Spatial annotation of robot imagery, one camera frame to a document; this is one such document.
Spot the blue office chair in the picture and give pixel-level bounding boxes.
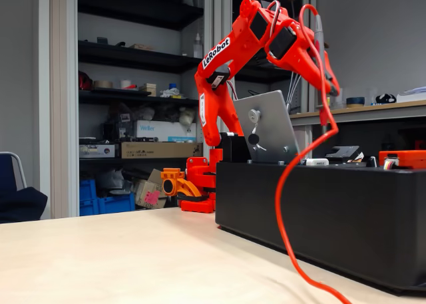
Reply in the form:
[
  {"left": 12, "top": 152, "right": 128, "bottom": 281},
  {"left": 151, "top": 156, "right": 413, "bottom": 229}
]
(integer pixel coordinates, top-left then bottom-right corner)
[{"left": 0, "top": 186, "right": 49, "bottom": 224}]

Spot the stack of papers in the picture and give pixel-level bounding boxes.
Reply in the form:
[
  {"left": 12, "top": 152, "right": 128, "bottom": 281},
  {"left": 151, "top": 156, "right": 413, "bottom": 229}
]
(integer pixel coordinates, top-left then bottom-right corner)
[{"left": 397, "top": 86, "right": 426, "bottom": 104}]

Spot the red display module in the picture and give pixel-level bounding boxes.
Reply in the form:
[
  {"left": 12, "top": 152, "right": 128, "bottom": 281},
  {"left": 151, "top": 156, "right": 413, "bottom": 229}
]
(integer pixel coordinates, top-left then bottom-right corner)
[{"left": 379, "top": 150, "right": 426, "bottom": 170}]

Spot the black task board box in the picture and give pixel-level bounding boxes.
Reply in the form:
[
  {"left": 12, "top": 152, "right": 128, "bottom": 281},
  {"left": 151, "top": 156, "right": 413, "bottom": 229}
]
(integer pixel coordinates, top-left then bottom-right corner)
[{"left": 215, "top": 132, "right": 426, "bottom": 297}]

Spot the orange table clamp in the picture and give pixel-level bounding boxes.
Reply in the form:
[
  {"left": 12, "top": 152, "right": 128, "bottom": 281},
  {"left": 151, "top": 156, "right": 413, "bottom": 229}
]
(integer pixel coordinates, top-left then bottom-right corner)
[{"left": 160, "top": 168, "right": 204, "bottom": 202}]

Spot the cardboard box pink sticker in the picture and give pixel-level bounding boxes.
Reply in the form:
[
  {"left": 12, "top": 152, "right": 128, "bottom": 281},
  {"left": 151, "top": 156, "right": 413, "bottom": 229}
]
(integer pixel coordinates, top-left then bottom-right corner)
[{"left": 134, "top": 168, "right": 167, "bottom": 209}]

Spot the dark red rounded object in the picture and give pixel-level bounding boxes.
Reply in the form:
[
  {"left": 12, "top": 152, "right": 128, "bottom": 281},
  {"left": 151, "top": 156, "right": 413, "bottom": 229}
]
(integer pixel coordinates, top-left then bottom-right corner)
[{"left": 79, "top": 71, "right": 94, "bottom": 91}]

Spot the white plastic bottle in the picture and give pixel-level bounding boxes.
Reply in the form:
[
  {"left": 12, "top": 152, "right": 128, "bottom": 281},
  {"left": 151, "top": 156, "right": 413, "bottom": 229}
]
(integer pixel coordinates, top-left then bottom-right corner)
[{"left": 192, "top": 33, "right": 203, "bottom": 59}]

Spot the brown flat carton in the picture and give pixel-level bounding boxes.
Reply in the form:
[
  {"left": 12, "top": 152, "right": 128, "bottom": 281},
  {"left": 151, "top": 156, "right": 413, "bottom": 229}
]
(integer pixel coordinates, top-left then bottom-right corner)
[{"left": 120, "top": 141, "right": 204, "bottom": 160}]

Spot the grey shelf cabinet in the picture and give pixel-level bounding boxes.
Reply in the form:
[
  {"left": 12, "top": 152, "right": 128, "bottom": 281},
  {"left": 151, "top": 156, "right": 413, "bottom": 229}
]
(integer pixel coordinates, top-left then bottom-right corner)
[{"left": 49, "top": 0, "right": 317, "bottom": 218}]

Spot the wooden top desk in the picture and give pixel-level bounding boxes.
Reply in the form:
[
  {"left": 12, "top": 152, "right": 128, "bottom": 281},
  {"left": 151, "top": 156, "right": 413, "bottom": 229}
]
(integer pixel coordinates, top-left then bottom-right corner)
[{"left": 289, "top": 99, "right": 426, "bottom": 158}]

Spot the grey test probe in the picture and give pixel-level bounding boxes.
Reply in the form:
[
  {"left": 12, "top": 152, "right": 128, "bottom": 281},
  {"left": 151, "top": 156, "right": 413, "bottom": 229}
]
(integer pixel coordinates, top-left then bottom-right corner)
[{"left": 314, "top": 13, "right": 329, "bottom": 128}]

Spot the red cable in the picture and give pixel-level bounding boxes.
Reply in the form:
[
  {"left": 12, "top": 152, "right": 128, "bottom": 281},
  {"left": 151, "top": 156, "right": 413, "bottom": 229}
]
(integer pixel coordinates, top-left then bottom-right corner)
[{"left": 275, "top": 3, "right": 352, "bottom": 304}]

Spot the blue plastic crate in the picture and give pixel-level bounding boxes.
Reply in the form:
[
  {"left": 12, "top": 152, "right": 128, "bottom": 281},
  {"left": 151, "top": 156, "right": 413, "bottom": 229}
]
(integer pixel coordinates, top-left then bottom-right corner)
[
  {"left": 79, "top": 179, "right": 98, "bottom": 217},
  {"left": 97, "top": 193, "right": 136, "bottom": 215}
]

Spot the white and black box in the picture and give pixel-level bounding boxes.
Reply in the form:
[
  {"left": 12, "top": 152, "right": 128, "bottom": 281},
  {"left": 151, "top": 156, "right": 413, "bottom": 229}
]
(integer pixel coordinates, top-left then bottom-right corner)
[{"left": 79, "top": 143, "right": 120, "bottom": 159}]

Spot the white Weller box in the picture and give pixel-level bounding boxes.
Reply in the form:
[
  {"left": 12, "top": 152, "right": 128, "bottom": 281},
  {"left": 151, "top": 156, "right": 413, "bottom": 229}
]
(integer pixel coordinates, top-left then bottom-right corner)
[{"left": 134, "top": 120, "right": 197, "bottom": 142}]

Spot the grey metal lid plate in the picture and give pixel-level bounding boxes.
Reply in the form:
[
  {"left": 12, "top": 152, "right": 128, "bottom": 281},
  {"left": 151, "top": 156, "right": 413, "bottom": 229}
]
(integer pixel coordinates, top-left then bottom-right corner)
[{"left": 232, "top": 90, "right": 304, "bottom": 166}]

